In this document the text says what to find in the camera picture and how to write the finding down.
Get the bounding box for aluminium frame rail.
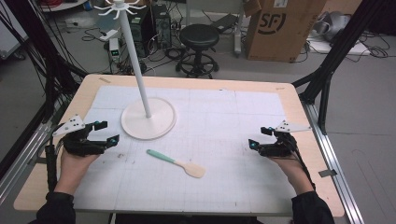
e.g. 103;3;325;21
0;119;62;204
299;100;366;224

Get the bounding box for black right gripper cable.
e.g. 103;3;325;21
289;133;317;189

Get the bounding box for person's left hand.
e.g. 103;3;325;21
54;148;101;196

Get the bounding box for spatula with green handle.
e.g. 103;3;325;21
146;148;207;179

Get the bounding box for person's right hand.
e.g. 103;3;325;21
268;154;316;196

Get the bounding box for white power strip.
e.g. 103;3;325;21
99;29;120;42

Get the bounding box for white grid mat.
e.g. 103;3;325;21
72;85;297;215

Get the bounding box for white stand leg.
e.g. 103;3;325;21
233;0;248;58

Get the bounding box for grey bag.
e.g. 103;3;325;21
312;10;352;42

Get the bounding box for grey tape strip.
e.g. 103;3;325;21
318;168;338;178

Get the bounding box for white device with green display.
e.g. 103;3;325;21
108;37;121;63

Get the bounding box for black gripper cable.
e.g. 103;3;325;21
289;133;317;189
44;136;64;192

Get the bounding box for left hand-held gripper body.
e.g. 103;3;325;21
51;114;108;158

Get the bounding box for large cardboard box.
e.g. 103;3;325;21
244;0;329;63

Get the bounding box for black metal frame post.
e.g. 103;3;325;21
291;0;388;135
4;0;89;124

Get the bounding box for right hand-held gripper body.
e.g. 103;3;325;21
257;119;312;158

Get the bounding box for white hook rack stand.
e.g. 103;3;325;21
92;0;177;141

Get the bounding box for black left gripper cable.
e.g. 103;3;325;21
44;136;64;192

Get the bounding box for black computer tower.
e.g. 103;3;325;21
128;8;154;59
151;3;173;49

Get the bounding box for black round stool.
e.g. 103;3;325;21
175;23;220;79

